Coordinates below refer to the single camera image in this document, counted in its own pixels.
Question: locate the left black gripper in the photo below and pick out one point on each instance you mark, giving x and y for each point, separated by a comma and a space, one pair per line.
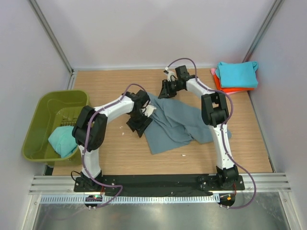
140, 127

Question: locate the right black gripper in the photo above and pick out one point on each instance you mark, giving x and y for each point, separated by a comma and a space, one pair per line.
165, 91

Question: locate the grey-blue t-shirt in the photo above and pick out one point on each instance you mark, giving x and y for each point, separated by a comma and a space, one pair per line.
176, 124

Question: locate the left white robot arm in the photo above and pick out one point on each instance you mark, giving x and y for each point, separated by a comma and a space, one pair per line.
90, 128

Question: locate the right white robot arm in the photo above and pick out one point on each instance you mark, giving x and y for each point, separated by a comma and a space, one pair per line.
214, 113

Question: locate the folded pink t-shirt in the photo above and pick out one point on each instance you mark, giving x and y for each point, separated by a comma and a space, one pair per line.
213, 72

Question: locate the folded orange t-shirt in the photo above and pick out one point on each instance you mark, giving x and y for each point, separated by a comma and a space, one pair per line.
223, 87

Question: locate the crumpled teal t-shirt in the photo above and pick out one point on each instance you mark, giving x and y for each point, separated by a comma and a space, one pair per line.
62, 141

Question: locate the folded cyan t-shirt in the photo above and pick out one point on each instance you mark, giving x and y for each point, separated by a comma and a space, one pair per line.
239, 75

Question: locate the green plastic basket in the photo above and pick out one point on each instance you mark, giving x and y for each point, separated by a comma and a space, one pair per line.
54, 109

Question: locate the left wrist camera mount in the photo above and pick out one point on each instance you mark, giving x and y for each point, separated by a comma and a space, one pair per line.
148, 110

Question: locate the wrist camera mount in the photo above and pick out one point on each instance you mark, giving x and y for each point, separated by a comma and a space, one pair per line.
148, 110
170, 74

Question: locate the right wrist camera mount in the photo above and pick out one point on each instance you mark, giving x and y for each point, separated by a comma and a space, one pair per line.
170, 74

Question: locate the white slotted cable duct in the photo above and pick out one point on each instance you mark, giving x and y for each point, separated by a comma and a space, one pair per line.
96, 199

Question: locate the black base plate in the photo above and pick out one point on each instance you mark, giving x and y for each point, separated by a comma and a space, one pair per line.
202, 182

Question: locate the aluminium rail frame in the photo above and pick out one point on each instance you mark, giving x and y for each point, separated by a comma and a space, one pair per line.
51, 185

